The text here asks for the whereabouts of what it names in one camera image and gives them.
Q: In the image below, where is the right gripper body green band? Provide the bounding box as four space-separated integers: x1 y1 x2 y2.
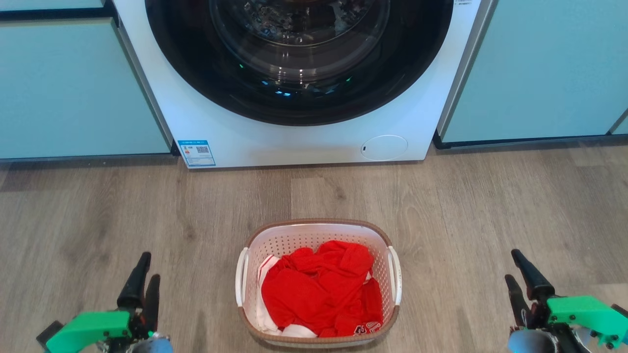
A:
507 296 628 353

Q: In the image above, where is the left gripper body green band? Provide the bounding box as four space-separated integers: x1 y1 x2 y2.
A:
36 310 173 353

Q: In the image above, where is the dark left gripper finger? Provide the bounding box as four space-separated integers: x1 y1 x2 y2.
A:
143 274 161 333
117 252 152 311

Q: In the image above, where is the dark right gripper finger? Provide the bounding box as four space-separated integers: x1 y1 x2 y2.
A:
505 274 530 328
511 249 556 302

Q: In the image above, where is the white laundry basket brown rim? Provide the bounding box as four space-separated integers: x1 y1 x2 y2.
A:
235 219 402 349

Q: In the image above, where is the blue energy label sticker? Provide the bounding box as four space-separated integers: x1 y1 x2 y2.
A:
177 140 216 168

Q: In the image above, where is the red sports jersey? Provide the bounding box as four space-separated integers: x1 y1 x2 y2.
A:
261 240 384 338

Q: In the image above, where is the light teal cabinet wide door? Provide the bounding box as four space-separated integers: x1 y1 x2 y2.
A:
0 0 172 160

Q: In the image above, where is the light teal cabinet black plinth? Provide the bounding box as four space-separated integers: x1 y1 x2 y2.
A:
434 0 628 149

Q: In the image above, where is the black round washing machine door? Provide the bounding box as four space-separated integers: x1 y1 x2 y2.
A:
145 0 454 126

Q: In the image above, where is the white front-load washing machine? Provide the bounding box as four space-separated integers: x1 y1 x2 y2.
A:
112 0 493 169

